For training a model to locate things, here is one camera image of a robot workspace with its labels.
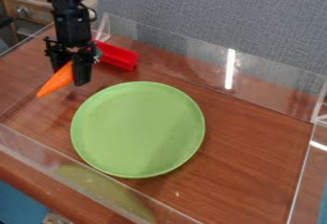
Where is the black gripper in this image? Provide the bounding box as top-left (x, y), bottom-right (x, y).
top-left (44, 36), bottom-right (102, 86)

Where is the clear acrylic triangular bracket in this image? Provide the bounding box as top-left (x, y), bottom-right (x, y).
top-left (93, 13), bottom-right (110, 42)

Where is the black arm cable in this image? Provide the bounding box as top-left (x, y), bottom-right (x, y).
top-left (80, 4), bottom-right (98, 23)

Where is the orange toy carrot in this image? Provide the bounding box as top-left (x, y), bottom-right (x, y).
top-left (36, 61), bottom-right (74, 98)

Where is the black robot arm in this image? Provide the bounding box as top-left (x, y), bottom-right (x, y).
top-left (44, 0), bottom-right (101, 86)

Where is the green round plate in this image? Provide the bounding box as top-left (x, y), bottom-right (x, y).
top-left (70, 81), bottom-right (205, 179)

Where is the clear acrylic enclosure wall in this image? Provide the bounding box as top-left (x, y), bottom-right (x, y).
top-left (0, 18), bottom-right (327, 224)

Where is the red plastic block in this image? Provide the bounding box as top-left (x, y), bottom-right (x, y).
top-left (96, 40), bottom-right (138, 71)

